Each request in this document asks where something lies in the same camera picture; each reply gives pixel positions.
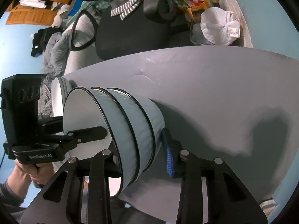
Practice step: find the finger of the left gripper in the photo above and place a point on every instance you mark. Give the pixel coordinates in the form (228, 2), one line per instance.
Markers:
(88, 134)

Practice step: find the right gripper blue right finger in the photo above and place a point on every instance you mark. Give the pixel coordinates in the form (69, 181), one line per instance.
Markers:
(171, 149)

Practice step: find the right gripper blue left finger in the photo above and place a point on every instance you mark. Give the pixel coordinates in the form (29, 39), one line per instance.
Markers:
(106, 163)

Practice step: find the white bowl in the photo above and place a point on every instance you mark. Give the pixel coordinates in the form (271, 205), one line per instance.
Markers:
(138, 164)
(92, 107)
(147, 121)

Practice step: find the white plate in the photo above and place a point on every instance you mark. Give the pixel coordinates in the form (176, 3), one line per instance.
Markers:
(60, 89)

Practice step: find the person left forearm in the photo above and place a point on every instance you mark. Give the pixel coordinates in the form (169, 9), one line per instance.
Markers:
(15, 189)

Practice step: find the person left hand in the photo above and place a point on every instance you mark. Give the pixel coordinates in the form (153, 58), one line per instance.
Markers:
(39, 173)

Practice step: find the striped garment on bed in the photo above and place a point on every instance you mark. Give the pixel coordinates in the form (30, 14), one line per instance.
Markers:
(45, 103)

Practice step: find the black clothes pile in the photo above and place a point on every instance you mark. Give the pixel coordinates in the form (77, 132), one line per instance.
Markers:
(41, 38)

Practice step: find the black office chair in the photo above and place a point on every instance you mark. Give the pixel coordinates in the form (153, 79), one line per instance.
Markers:
(129, 29)

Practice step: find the blue box on bed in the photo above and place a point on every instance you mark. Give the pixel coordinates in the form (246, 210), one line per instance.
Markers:
(74, 7)

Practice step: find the wooden wardrobe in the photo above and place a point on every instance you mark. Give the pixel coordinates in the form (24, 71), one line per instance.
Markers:
(33, 12)

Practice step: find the white plastic bag by wall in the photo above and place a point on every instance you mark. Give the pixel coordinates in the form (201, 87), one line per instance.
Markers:
(217, 27)

